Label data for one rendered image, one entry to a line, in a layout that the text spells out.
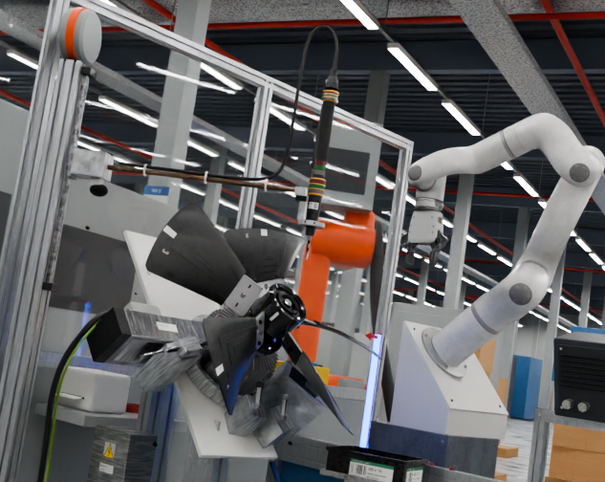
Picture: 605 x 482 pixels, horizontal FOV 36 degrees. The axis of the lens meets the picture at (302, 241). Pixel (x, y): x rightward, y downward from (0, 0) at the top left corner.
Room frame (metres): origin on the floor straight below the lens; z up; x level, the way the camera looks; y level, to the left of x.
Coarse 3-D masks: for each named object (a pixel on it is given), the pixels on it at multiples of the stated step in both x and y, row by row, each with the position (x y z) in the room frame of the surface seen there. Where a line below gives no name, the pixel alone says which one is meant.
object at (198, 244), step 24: (192, 216) 2.29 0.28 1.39; (168, 240) 2.25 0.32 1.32; (192, 240) 2.27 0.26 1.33; (216, 240) 2.30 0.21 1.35; (168, 264) 2.24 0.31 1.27; (192, 264) 2.27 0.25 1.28; (216, 264) 2.30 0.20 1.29; (240, 264) 2.32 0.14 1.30; (192, 288) 2.28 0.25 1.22; (216, 288) 2.30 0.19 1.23
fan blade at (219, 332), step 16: (208, 320) 2.06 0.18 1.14; (224, 320) 2.11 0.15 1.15; (240, 320) 2.17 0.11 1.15; (208, 336) 2.05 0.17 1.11; (224, 336) 2.10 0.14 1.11; (240, 336) 2.16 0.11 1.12; (224, 352) 2.09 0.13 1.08; (240, 352) 2.17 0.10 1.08; (224, 368) 2.09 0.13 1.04; (240, 368) 2.18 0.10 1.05; (224, 384) 2.09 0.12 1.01; (240, 384) 2.19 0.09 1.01; (224, 400) 2.09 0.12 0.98
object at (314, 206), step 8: (336, 72) 2.43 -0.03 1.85; (328, 80) 2.42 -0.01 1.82; (336, 80) 2.42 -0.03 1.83; (328, 88) 2.45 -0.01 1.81; (336, 88) 2.43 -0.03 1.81; (312, 200) 2.42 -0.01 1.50; (320, 200) 2.43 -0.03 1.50; (312, 208) 2.42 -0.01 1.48; (312, 216) 2.42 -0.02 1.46; (312, 232) 2.43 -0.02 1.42
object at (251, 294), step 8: (240, 280) 2.33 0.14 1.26; (248, 280) 2.33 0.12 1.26; (240, 288) 2.33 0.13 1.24; (248, 288) 2.34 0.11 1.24; (256, 288) 2.34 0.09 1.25; (232, 296) 2.33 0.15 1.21; (240, 296) 2.33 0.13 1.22; (248, 296) 2.34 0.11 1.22; (256, 296) 2.34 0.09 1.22; (232, 304) 2.33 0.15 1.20; (240, 304) 2.33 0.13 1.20; (248, 304) 2.34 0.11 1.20; (240, 312) 2.34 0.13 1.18
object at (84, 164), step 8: (72, 152) 2.51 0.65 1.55; (80, 152) 2.50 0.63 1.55; (88, 152) 2.49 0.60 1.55; (96, 152) 2.49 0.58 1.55; (104, 152) 2.49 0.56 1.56; (72, 160) 2.51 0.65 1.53; (80, 160) 2.50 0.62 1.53; (88, 160) 2.49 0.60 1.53; (96, 160) 2.49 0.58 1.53; (104, 160) 2.49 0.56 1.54; (112, 160) 2.54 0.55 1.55; (72, 168) 2.50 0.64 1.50; (80, 168) 2.50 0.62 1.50; (88, 168) 2.49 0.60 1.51; (96, 168) 2.49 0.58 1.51; (104, 168) 2.50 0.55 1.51; (72, 176) 2.52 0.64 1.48; (80, 176) 2.53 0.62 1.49; (88, 176) 2.51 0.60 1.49; (96, 176) 2.49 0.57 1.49; (104, 176) 2.51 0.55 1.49
